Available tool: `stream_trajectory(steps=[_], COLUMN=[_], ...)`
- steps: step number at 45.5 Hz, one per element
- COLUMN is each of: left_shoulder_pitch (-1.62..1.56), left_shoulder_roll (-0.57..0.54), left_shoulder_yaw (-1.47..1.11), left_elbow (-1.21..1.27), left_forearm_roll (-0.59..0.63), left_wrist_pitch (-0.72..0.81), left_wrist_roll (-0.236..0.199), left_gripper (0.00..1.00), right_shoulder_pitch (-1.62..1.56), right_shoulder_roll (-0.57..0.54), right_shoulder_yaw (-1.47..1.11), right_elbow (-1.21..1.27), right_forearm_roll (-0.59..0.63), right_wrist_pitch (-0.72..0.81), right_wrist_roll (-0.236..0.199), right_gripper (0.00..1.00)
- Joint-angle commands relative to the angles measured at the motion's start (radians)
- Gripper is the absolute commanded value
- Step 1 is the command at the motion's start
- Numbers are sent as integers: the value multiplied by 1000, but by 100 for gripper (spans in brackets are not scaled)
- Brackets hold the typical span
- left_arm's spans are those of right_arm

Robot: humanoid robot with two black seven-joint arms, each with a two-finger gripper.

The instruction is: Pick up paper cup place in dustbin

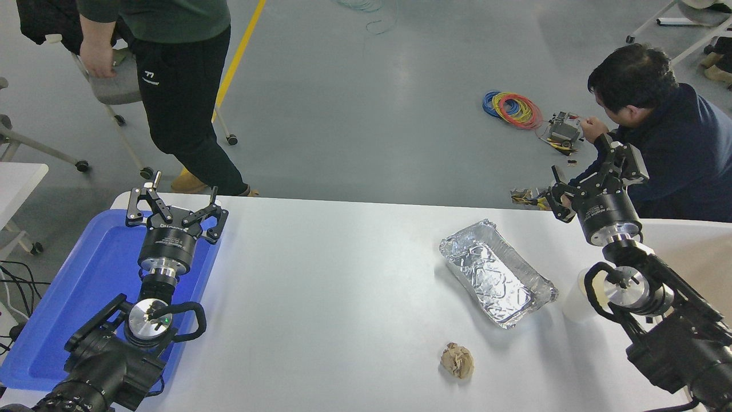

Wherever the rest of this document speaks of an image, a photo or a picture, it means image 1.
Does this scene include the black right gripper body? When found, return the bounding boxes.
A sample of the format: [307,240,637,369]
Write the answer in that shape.
[574,191,643,244]

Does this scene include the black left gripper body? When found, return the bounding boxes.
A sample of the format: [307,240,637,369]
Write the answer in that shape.
[139,221,204,274]

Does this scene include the white paper cup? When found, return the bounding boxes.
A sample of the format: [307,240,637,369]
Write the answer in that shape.
[562,269,608,324]

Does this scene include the person's right hand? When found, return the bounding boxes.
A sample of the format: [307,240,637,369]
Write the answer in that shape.
[579,116,611,145]

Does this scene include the person's hand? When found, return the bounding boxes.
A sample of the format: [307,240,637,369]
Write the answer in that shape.
[79,31,119,80]

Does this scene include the person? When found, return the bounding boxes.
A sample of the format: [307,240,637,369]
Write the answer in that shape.
[563,43,732,224]
[76,0,259,197]
[701,35,732,88]

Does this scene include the blue plastic tray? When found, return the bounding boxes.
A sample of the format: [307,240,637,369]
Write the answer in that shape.
[0,209,222,393]

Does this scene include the silver foil tray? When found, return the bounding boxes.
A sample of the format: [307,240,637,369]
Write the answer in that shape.
[439,219,559,330]

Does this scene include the large pale bin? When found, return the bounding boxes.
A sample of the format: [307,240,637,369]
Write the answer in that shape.
[638,219,732,344]

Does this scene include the grey wheeled chair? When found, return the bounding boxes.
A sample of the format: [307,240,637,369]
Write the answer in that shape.
[46,34,238,180]

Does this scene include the white wheeled chair base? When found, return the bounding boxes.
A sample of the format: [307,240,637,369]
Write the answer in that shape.
[0,77,91,173]

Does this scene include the white side table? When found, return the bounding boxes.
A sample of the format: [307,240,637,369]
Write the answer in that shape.
[0,162,50,256]

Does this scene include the crumpled tan paper ball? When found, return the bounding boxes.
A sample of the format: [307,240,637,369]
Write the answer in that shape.
[440,342,475,380]

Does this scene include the black jacket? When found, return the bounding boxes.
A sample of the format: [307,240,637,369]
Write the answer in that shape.
[16,0,86,56]

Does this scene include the small grey wired device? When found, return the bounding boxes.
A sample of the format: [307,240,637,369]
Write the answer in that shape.
[539,110,587,154]

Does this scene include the red wire coil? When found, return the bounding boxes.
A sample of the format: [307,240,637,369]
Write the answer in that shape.
[496,94,543,130]

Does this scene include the yellow wire coil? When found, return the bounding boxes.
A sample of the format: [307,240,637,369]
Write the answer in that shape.
[492,92,525,122]

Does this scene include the blue wire coil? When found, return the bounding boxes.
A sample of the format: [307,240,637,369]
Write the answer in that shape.
[482,90,521,120]

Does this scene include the black floor cables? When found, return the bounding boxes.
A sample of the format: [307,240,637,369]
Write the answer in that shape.
[0,260,44,355]

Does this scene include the green wire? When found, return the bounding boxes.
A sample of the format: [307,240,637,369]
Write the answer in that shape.
[332,0,401,35]

